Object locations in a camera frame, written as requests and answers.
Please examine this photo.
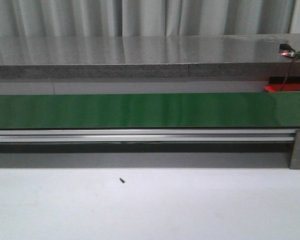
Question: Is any red plastic tray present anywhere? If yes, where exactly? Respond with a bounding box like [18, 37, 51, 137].
[264, 83, 300, 93]

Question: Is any green conveyor belt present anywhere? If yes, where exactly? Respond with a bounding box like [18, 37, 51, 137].
[0, 92, 300, 129]

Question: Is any grey stone counter slab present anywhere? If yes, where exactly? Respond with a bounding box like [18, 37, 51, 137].
[0, 34, 300, 79]

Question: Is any white pleated curtain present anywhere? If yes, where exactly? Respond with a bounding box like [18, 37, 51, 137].
[0, 0, 300, 37]

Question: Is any red black sensor wire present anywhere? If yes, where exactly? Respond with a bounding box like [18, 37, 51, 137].
[279, 53, 300, 92]

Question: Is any small sensor circuit board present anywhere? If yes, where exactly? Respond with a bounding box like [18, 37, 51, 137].
[278, 43, 300, 58]

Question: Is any aluminium conveyor frame rail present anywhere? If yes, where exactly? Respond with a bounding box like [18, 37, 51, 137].
[0, 128, 297, 143]

